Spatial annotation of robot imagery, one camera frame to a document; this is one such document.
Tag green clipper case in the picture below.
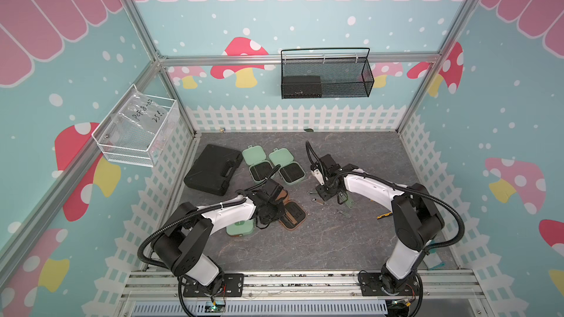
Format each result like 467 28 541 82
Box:
242 145 274 183
226 220 255 237
268 148 306 185

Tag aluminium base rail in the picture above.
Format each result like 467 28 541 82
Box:
118 270 486 302

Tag lone nail clipper near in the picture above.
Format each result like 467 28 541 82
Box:
338 210 350 218

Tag clear acrylic wall bin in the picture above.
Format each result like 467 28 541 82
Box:
92 85 180 167

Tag yellow handled pliers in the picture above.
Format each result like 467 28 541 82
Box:
377 212 393 220

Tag black wire mesh basket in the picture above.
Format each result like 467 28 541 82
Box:
280 47 375 99

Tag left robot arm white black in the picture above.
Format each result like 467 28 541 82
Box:
137 179 288 296

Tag brown clipper case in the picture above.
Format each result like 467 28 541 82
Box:
277 190 307 231

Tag black box in basket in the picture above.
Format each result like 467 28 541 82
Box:
281 76 323 99

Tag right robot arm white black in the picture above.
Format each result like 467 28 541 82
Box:
308 154 465 295

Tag black plastic tool case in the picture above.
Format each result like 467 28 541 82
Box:
184 145 243 196

